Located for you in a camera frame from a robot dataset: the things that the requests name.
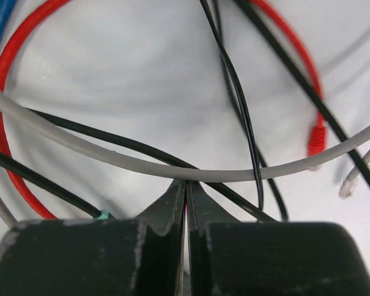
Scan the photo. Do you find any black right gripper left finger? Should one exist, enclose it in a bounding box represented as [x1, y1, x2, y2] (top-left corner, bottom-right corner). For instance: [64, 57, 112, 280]
[0, 180, 185, 295]

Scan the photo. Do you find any black ethernet cable teal plug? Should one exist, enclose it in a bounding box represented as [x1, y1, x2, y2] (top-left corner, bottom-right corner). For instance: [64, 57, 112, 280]
[0, 110, 274, 222]

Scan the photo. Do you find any red ethernet cable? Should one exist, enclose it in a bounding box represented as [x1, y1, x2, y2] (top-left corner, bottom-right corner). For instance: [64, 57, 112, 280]
[0, 0, 329, 220]

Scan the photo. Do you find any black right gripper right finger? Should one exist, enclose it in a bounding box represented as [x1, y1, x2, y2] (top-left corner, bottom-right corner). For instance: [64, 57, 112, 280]
[186, 182, 370, 295]

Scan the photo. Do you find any thin black power cord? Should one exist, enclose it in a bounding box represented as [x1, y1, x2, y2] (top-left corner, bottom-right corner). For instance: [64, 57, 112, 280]
[200, 0, 289, 223]

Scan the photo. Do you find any long grey ethernet cable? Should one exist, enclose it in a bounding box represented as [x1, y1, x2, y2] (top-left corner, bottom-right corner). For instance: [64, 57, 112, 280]
[0, 84, 370, 183]

